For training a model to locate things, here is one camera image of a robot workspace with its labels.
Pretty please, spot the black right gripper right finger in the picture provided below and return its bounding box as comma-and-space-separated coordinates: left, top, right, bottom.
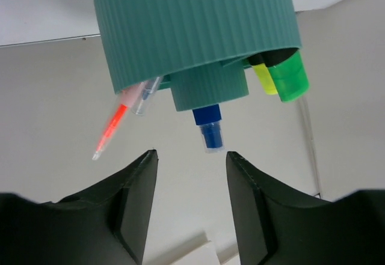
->
226, 151, 384, 264

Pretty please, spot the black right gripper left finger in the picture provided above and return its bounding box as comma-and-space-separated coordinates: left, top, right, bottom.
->
1, 150, 158, 264

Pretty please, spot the blue cap correction pen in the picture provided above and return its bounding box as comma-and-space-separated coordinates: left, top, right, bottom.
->
192, 104, 224, 153

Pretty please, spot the orange pink slim pen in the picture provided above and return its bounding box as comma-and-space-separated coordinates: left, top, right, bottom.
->
92, 82, 145, 160

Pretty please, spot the blue slim pen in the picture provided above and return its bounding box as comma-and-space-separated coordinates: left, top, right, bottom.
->
131, 76, 163, 116

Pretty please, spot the green cap black highlighter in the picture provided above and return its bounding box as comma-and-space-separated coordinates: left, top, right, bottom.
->
262, 48, 310, 103

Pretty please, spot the yellow cap black highlighter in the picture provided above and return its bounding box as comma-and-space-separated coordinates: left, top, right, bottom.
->
248, 55, 278, 95

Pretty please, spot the teal round pen holder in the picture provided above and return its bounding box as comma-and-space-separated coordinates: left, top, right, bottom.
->
93, 0, 301, 111

